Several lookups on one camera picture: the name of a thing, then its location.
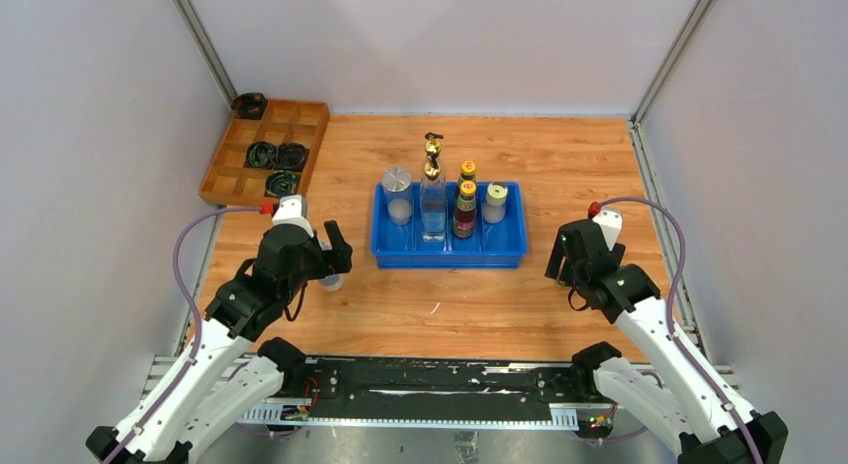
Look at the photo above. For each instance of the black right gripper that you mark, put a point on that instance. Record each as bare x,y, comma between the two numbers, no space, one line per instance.
558,254

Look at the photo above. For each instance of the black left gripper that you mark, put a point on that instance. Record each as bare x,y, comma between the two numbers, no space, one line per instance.
341,249

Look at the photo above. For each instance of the white bead jar blue label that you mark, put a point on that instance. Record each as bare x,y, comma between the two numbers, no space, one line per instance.
333,282

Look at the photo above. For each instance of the blue plastic divided bin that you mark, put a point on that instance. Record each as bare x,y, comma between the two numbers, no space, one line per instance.
498,246

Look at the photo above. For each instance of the jar with pale yellow lid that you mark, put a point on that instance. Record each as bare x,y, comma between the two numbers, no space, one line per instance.
494,206

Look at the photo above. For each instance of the jar with silver lid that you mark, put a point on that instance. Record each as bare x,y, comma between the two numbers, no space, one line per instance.
397,190

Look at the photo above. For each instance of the green label sauce bottle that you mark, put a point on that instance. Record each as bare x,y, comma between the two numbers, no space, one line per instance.
465,210

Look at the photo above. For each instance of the clear glass oil bottle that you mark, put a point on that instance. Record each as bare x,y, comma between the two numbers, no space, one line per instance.
432,198

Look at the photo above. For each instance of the red label sauce bottle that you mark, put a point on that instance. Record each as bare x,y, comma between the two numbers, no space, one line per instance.
468,170

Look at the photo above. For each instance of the glass bottle with brown sauce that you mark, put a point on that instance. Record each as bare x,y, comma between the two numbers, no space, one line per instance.
433,147

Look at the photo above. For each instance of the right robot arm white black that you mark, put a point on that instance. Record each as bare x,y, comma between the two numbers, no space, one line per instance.
690,407

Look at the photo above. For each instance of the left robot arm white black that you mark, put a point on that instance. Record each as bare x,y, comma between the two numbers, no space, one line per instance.
189,408

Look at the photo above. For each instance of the dark coiled roll lower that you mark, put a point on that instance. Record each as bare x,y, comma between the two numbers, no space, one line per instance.
281,183

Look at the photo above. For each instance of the dark coiled roll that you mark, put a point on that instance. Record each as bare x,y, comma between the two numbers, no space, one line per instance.
261,155
291,156
281,183

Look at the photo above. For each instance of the dark coiled roll upper right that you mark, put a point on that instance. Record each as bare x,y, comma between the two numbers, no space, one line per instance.
291,156

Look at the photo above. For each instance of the dark coiled roll upper left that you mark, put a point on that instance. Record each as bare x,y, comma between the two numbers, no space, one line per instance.
261,155

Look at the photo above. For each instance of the wooden compartment tray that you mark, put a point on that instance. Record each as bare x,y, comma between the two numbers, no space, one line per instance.
228,182

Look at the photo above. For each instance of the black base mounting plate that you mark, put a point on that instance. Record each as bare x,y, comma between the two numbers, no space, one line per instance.
441,392

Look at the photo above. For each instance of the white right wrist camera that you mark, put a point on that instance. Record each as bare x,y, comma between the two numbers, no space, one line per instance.
609,220

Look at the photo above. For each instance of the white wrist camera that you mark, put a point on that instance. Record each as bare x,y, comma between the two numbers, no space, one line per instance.
609,220
290,210

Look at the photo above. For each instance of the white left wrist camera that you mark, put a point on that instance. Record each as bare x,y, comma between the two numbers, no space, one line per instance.
290,210

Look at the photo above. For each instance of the aluminium frame rail front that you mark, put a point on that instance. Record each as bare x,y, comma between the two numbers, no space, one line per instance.
682,399

